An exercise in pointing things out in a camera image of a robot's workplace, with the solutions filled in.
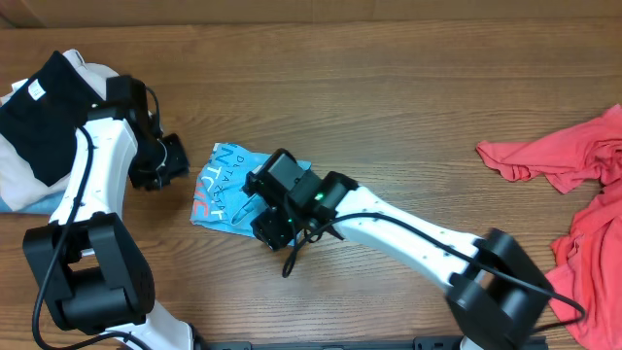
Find folded black shirt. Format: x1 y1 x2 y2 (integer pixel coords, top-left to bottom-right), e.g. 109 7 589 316
1 52 102 187

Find red t-shirt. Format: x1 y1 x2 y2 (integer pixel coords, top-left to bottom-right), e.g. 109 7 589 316
474 103 622 350

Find folded beige garment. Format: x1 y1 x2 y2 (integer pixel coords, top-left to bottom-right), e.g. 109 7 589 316
1 49 118 211

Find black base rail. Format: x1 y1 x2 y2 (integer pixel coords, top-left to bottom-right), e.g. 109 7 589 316
200 335 463 350

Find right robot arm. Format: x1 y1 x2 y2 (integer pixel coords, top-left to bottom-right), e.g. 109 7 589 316
243 149 552 350

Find folded blue jeans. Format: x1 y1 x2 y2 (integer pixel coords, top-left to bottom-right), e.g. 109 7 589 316
0 192 63 216

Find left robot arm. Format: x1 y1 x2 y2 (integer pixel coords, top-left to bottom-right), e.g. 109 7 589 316
22 76 207 349

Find light blue t-shirt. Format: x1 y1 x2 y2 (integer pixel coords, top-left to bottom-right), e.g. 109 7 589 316
189 141 313 246

